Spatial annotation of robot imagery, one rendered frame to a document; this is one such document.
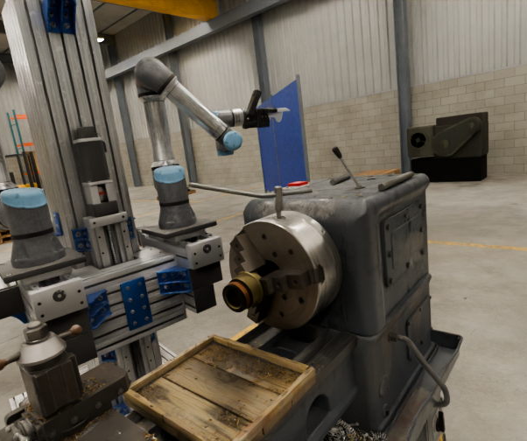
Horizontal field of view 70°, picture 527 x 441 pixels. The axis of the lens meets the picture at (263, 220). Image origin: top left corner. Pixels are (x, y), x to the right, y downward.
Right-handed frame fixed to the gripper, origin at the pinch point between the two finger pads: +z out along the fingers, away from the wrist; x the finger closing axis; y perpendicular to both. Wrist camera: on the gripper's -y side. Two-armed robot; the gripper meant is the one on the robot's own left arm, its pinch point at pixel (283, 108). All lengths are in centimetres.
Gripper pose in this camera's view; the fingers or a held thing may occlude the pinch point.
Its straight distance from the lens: 179.1
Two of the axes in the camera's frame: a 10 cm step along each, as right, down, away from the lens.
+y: 0.8, 9.4, 3.3
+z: 9.4, -1.8, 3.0
